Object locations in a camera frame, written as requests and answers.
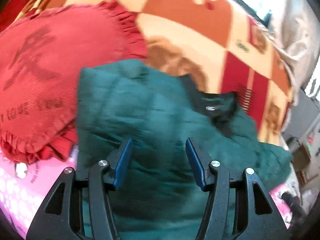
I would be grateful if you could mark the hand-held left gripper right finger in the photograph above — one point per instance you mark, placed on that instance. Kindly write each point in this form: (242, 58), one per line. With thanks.
(196, 165)

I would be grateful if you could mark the pink penguin print bedsheet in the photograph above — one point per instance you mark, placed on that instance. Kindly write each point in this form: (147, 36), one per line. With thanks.
(17, 197)

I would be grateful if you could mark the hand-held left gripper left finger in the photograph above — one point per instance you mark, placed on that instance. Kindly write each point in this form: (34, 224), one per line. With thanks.
(122, 162)

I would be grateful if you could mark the red heart-shaped frilled pillow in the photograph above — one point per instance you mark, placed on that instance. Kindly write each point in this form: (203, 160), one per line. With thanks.
(50, 80)

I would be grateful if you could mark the dark green puffer jacket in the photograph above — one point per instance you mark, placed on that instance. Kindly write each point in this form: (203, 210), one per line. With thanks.
(150, 110)

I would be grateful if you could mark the beige curtain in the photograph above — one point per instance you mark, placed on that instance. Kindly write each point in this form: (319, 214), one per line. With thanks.
(295, 35)

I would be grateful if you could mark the dark object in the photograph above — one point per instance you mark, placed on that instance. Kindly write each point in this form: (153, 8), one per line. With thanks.
(293, 205)

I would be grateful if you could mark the orange red patterned blanket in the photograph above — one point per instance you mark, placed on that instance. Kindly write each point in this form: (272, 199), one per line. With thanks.
(200, 30)

